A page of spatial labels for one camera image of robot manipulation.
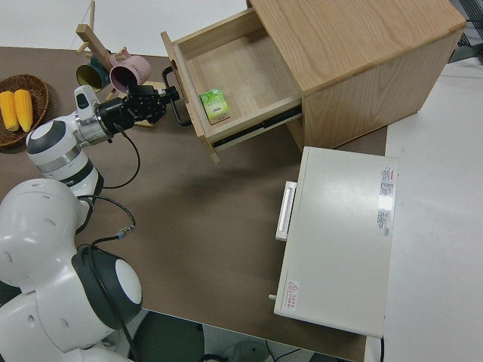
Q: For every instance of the round wicker tray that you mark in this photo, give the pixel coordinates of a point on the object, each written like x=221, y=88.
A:
x=39, y=98

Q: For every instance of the teal mug yellow inside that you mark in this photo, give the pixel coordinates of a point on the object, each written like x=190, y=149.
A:
x=88, y=75

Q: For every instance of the wooden cabinet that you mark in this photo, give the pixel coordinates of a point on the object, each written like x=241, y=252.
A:
x=358, y=45

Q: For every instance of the wooden mug tree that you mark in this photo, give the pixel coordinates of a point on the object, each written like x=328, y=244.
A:
x=90, y=37

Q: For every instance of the wooden drawer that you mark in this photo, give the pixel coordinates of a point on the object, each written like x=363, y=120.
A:
x=234, y=64

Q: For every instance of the white toaster oven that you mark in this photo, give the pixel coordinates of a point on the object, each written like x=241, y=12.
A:
x=339, y=234

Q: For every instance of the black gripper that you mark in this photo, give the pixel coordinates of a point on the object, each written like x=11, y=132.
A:
x=128, y=109

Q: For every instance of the pink mug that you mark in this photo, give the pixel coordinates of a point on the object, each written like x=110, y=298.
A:
x=132, y=71

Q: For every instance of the yellow corn cob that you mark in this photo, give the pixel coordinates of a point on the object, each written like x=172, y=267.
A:
x=23, y=109
x=7, y=111

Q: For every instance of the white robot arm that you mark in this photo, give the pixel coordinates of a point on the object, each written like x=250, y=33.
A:
x=37, y=226

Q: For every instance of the green small carton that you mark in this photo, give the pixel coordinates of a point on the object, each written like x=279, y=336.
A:
x=215, y=105

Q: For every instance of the brown table mat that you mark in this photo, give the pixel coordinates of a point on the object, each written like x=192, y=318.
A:
x=207, y=207

